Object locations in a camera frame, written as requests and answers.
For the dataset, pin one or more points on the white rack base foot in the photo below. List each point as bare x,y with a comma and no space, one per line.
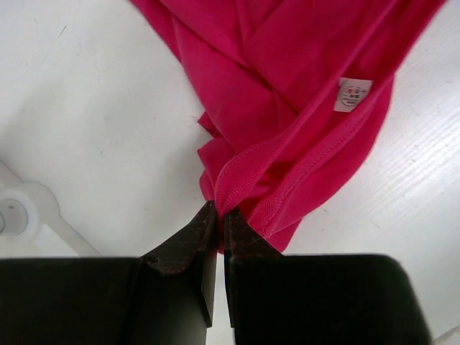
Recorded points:
31,224

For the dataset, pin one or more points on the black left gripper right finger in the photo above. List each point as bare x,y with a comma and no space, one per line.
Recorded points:
316,299

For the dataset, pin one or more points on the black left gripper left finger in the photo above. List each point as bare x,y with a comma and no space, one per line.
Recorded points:
163,297

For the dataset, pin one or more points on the pink red t shirt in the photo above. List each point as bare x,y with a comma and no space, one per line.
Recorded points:
294,95

